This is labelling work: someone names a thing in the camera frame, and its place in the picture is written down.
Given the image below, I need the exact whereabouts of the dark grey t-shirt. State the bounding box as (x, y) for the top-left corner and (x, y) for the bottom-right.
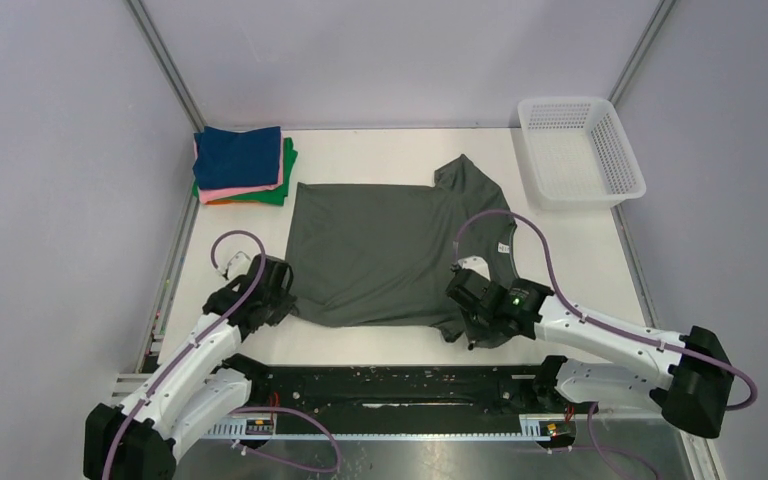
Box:
(286, 155), (518, 342)

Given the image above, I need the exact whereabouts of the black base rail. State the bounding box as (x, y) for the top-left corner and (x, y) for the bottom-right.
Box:
(142, 354), (667, 439)

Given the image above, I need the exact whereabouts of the folded orange t-shirt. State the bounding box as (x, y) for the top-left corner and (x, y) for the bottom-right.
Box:
(204, 199), (236, 206)

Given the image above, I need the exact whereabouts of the folded navy blue t-shirt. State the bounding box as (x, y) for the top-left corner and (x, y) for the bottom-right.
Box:
(193, 126), (283, 190)

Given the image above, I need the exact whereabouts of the white plastic basket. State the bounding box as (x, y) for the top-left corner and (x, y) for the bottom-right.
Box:
(517, 96), (647, 211)

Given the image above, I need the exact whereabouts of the folded green t-shirt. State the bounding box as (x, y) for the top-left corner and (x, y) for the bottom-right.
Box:
(191, 137), (299, 207)

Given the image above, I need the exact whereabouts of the folded pink t-shirt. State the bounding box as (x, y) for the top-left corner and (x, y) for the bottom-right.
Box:
(193, 139), (286, 205)

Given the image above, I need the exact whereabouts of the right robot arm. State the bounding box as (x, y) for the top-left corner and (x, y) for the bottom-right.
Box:
(446, 267), (735, 439)

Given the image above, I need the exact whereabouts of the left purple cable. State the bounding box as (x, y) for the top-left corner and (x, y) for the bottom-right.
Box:
(101, 229), (344, 480)

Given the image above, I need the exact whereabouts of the white slotted cable duct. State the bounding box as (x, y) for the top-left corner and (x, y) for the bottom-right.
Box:
(202, 415), (574, 442)

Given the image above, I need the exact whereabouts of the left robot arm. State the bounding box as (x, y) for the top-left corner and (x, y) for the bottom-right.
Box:
(83, 255), (295, 479)

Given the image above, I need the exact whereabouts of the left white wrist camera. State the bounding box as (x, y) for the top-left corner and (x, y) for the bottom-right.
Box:
(218, 250), (252, 280)

